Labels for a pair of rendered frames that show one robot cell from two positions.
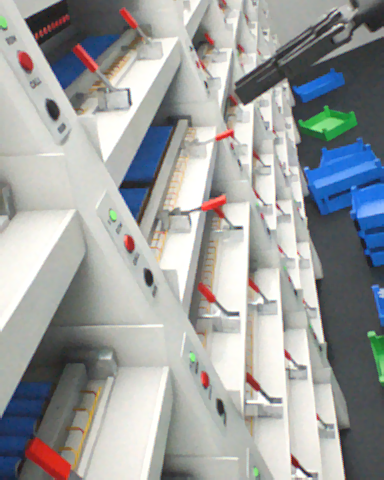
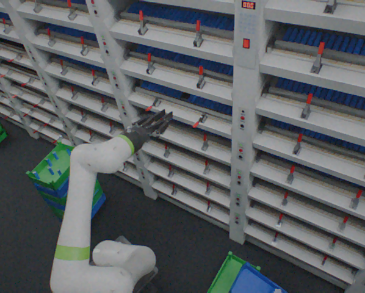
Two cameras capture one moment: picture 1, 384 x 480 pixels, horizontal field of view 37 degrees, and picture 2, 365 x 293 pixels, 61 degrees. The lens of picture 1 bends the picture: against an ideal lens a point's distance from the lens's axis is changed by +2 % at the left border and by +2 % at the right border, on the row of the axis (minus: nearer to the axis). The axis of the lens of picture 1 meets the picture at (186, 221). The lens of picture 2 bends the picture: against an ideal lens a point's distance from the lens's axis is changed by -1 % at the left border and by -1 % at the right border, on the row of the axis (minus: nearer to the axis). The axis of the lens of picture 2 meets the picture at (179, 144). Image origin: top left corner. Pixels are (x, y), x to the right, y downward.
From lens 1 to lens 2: 1.79 m
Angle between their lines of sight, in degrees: 86
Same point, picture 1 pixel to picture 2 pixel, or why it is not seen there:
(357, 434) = (224, 238)
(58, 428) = (106, 76)
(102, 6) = not seen: hidden behind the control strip
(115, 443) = (105, 85)
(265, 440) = (159, 150)
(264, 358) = (185, 161)
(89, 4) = not seen: hidden behind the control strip
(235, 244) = (200, 146)
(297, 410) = (194, 184)
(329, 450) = (202, 207)
